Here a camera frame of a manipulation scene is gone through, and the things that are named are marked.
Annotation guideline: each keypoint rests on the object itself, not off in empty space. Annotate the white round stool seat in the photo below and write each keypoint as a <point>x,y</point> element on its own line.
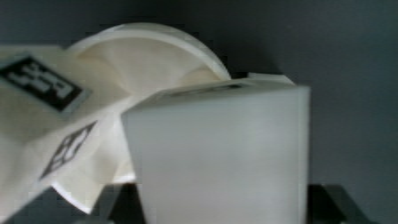
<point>154,58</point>

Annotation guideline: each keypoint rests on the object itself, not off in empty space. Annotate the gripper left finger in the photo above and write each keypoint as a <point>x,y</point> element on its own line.
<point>118,208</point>

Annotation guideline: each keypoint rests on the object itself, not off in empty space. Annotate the white stool leg with tag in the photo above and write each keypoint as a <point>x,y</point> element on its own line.
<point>220,147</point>

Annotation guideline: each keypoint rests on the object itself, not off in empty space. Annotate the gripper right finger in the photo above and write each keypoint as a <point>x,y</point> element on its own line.
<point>333,208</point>

